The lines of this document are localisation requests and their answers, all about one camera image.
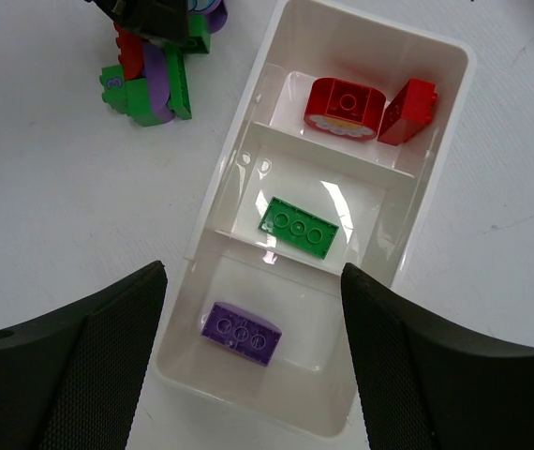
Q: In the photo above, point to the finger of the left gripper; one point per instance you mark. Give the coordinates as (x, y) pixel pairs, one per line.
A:
(161, 20)

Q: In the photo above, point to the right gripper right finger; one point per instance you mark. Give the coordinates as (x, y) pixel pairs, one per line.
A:
(428, 383)

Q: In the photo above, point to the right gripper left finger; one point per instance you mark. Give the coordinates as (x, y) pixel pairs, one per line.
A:
(72, 378)

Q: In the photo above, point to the purple curved lego brick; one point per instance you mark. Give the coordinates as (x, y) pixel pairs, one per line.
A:
(242, 332)

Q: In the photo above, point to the red rounded lego brick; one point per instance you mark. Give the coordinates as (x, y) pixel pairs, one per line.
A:
(344, 109)

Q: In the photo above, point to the green lego plate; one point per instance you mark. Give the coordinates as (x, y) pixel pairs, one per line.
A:
(298, 228)

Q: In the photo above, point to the red sloped lego brick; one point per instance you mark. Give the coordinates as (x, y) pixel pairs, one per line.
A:
(411, 110)

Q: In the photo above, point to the purple paw print lego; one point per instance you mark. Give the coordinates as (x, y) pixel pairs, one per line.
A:
(214, 11)

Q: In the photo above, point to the purple lego brick on table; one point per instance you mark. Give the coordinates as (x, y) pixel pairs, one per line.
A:
(158, 83)

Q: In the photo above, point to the red lego brick on table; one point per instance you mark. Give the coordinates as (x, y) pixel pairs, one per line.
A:
(130, 53)

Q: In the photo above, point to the green flat lego on table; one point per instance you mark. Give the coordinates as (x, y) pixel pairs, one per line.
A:
(179, 101)

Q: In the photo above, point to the green numbered lego brick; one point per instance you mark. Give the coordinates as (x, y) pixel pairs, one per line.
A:
(130, 98)

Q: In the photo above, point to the white three-compartment tray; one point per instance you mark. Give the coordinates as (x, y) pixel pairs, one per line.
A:
(332, 158)

